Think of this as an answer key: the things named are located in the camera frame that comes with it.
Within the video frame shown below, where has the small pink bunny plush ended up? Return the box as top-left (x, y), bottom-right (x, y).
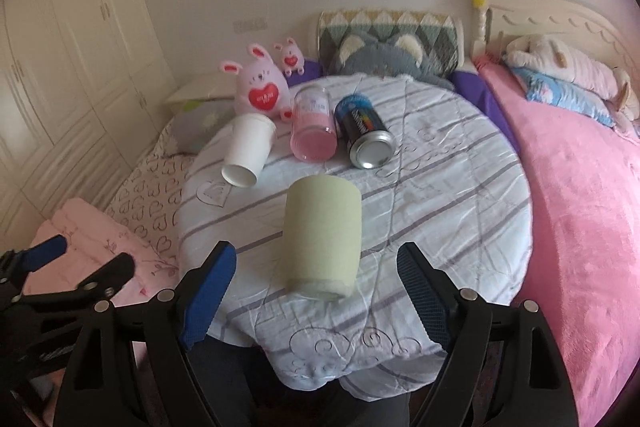
top-left (273, 37), bottom-right (305, 77)

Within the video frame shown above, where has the pale green cup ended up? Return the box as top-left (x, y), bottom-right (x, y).
top-left (282, 174), bottom-right (362, 301)

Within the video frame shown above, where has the black blue can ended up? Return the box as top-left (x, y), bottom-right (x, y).
top-left (334, 93), bottom-right (396, 169)

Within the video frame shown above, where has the white paper cup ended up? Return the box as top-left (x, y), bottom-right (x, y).
top-left (221, 114), bottom-right (277, 188)

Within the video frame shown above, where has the heart pattern sheet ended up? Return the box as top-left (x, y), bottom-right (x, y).
top-left (106, 124), bottom-right (195, 265)

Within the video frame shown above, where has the grey cat plush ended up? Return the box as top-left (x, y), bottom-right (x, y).
top-left (330, 30), bottom-right (454, 91)

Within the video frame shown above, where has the large pink bunny plush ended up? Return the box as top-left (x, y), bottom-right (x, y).
top-left (219, 43), bottom-right (293, 121)

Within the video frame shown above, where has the purple bed sheet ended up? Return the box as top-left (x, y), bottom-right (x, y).
top-left (288, 61), bottom-right (521, 155)

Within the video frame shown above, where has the pink embroidered pillow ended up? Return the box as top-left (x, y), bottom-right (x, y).
top-left (606, 98), bottom-right (640, 138)

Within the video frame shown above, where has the blue cartoon pillow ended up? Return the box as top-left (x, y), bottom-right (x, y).
top-left (511, 67), bottom-right (615, 129)

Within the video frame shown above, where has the grey star pillow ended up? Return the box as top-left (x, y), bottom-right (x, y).
top-left (165, 98), bottom-right (235, 156)

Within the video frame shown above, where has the striped white quilt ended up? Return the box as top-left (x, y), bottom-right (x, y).
top-left (176, 75), bottom-right (533, 401)

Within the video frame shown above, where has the light pink folded blanket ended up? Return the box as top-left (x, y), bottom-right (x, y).
top-left (24, 198), bottom-right (179, 306)

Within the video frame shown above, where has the white dog plush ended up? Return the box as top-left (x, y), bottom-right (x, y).
top-left (504, 35), bottom-right (639, 121)

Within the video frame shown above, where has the diamond pattern quilted cushion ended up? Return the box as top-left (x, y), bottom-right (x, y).
top-left (316, 8), bottom-right (467, 76)

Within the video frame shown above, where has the pink fleece blanket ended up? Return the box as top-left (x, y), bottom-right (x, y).
top-left (474, 55), bottom-right (639, 426)

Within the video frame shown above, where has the cream wardrobe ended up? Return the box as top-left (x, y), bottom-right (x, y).
top-left (1, 0), bottom-right (176, 248)

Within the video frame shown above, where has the cream wooden headboard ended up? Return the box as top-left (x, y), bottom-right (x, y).
top-left (469, 0), bottom-right (639, 80)

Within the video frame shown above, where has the pink transparent cup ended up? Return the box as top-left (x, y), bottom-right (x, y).
top-left (290, 86), bottom-right (337, 162)

